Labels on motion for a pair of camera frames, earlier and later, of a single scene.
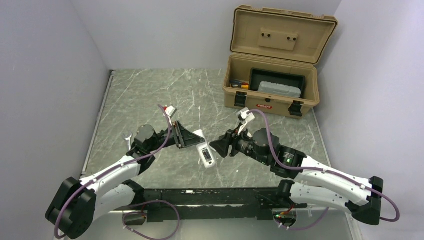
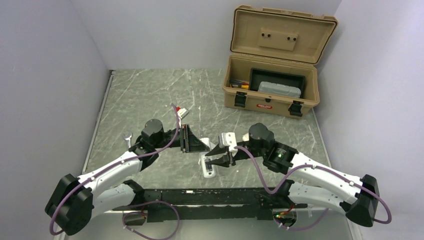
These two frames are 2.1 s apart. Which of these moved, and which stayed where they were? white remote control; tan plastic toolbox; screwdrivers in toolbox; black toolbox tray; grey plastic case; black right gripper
Moved: black right gripper; white remote control
Stayed: screwdrivers in toolbox; black toolbox tray; grey plastic case; tan plastic toolbox
